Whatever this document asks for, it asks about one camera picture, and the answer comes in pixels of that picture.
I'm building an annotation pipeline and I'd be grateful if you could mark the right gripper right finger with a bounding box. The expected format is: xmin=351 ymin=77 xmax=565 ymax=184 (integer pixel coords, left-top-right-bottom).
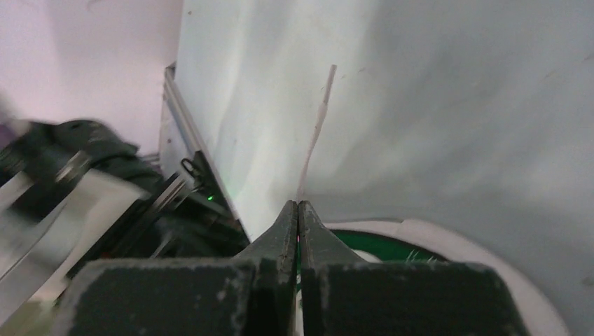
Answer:
xmin=298 ymin=201 xmax=528 ymax=335

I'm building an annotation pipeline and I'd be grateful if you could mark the green canvas sneaker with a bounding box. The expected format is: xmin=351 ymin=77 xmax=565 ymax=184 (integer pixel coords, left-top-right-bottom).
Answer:
xmin=296 ymin=220 xmax=568 ymax=335

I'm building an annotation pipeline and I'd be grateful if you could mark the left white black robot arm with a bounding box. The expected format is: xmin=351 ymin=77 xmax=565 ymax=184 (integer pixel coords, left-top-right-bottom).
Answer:
xmin=1 ymin=120 xmax=249 ymax=323

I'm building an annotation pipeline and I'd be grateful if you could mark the white shoelace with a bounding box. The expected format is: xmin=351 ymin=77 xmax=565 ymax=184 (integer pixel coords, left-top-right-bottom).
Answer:
xmin=296 ymin=64 xmax=338 ymax=202

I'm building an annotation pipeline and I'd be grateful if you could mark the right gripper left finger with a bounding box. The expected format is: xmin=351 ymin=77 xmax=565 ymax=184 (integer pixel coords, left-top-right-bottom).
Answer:
xmin=50 ymin=200 xmax=298 ymax=335

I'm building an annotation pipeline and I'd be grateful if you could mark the aluminium frame rail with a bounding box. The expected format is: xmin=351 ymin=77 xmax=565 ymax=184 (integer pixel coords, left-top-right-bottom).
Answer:
xmin=158 ymin=63 xmax=238 ymax=221

